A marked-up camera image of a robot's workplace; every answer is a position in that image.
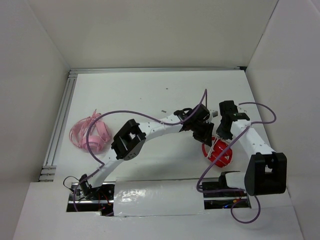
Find purple camera cable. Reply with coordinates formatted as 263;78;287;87
196;101;277;224
73;88;209;217

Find pink headphones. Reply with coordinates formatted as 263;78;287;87
68;110;112;153

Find aluminium frame rail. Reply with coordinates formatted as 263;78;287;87
39;68;252;182

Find white taped cover plate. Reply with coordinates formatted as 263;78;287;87
113;179;205;217

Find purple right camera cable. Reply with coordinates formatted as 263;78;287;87
196;101;277;224

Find white headphone cable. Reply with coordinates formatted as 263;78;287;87
204;134;233;166

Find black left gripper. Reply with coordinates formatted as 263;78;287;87
190;119;214;146

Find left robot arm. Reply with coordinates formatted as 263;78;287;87
69;103;214;200

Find red headphones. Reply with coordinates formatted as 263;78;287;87
201;136;233;168

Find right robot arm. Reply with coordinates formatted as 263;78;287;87
216;100;287;196

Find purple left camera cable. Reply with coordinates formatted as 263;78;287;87
73;88;209;217

